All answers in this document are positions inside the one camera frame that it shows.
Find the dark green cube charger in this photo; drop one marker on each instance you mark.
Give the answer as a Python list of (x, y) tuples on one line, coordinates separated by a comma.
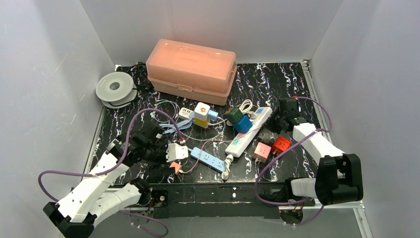
[(233, 115)]

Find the red cube socket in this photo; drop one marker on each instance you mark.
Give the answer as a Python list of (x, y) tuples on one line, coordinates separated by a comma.
[(280, 145)]

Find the grey filament spool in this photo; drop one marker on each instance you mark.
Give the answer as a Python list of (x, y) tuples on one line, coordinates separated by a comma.
[(116, 90)]

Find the yellow cube socket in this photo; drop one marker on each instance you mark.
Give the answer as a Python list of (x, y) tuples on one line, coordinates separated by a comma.
[(201, 123)]

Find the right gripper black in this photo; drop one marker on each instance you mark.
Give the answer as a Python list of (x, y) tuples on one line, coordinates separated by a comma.
[(274, 132)]

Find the small pink usb charger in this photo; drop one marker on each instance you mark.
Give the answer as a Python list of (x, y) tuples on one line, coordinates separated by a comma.
[(176, 166)]

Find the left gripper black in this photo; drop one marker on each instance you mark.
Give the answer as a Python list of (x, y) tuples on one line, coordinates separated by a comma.
[(162, 156)]

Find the pink translucent plastic storage box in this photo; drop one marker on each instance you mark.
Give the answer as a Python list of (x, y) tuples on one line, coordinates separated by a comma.
[(191, 71)]

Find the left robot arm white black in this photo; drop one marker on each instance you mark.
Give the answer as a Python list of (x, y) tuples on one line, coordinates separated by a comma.
[(78, 213)]

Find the white cube charger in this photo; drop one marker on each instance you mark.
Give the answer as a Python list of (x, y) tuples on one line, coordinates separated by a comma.
[(201, 111)]

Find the white usb charging hub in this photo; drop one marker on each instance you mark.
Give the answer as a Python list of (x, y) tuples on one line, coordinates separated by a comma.
[(186, 114)]

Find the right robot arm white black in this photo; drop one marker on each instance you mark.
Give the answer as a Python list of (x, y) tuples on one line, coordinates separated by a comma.
[(339, 175)]

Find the blue plug adapter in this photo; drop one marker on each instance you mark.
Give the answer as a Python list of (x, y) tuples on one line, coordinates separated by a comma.
[(243, 125)]

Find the light blue power strip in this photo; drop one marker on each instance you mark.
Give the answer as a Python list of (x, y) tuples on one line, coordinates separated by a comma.
[(208, 159)]

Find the white long power strip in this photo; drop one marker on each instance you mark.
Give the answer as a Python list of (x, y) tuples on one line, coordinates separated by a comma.
[(242, 140)]

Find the small light blue charger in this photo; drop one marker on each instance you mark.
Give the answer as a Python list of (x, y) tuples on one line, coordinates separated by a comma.
[(213, 115)]

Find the pink plug adapter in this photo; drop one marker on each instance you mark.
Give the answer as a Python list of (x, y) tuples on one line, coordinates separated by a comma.
[(261, 152)]

